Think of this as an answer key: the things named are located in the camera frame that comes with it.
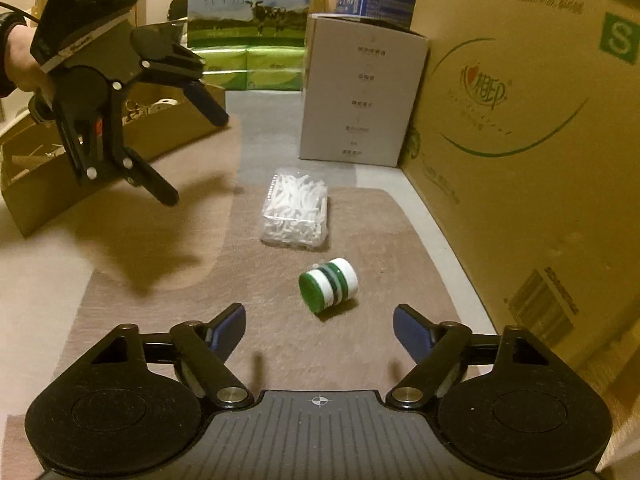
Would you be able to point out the bunch of keys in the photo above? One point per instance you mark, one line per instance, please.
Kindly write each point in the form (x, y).
(136, 109)

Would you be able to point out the green and white reel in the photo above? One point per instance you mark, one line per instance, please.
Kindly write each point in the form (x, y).
(330, 285)

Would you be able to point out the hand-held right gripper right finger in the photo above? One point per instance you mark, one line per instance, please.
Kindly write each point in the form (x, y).
(407, 331)

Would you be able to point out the large brown cardboard box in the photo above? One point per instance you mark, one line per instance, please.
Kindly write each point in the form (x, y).
(530, 140)

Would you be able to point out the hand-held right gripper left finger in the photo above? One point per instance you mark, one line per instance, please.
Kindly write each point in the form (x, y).
(230, 324)

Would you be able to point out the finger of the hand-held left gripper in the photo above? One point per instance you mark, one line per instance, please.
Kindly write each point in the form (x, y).
(112, 160)
(185, 67)

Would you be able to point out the green tissue packs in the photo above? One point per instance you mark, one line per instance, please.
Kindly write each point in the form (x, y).
(255, 67)

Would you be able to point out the white photo-print carton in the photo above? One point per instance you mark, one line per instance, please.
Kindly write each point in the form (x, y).
(360, 95)

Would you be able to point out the clear box of floss picks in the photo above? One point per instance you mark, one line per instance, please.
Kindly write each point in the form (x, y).
(295, 210)

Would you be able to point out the person's left forearm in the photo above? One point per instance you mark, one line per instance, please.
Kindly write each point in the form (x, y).
(7, 55)

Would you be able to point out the cardboard tray box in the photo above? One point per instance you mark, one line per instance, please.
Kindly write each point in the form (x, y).
(165, 130)

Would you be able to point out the cow-print milk gift box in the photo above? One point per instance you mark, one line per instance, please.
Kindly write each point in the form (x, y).
(247, 7)

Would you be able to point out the person's left hand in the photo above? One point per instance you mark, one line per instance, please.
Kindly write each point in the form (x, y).
(27, 57)

